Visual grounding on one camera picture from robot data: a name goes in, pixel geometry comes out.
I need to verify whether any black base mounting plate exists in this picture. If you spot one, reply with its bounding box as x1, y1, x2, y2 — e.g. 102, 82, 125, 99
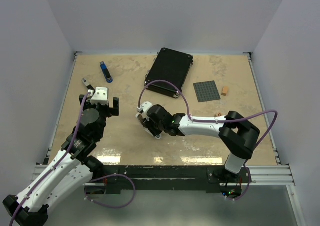
91, 165, 252, 197

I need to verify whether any wooden block with red ring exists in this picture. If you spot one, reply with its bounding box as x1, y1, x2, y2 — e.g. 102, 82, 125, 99
214, 112, 223, 117

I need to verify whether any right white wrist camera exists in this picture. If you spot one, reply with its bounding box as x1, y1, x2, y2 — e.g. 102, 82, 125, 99
137, 101, 153, 114

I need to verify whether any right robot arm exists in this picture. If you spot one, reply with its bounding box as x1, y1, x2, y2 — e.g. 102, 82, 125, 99
136, 102, 260, 183

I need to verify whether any black hard case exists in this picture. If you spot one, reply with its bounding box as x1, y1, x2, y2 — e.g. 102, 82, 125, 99
144, 47, 194, 99

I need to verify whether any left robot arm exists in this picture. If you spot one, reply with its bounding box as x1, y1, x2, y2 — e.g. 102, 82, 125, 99
3, 91, 119, 226

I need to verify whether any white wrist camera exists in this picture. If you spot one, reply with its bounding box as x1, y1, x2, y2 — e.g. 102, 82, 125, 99
137, 101, 153, 114
87, 87, 109, 106

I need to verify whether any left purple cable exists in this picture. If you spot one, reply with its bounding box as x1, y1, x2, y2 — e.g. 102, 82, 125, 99
8, 92, 137, 226

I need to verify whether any grey studded baseplate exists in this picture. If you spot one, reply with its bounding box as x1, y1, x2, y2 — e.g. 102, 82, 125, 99
193, 80, 221, 103

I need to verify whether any plain wooden block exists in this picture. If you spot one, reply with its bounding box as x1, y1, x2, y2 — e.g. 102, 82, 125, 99
221, 86, 229, 96

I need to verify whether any blue stapler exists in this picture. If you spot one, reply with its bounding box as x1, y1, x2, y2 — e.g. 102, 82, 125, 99
100, 61, 113, 84

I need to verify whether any black and silver stapler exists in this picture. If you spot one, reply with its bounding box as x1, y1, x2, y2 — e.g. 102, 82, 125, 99
81, 78, 95, 91

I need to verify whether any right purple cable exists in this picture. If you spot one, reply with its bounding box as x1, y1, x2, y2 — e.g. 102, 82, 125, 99
137, 79, 279, 201

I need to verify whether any purple cable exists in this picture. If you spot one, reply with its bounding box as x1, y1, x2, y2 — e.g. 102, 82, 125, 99
8, 92, 137, 226
137, 79, 279, 201

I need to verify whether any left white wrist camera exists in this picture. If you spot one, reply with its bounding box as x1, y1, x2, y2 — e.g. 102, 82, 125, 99
87, 87, 109, 106

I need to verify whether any aluminium frame rail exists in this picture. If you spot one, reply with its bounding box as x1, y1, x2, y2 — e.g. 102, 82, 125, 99
18, 145, 83, 226

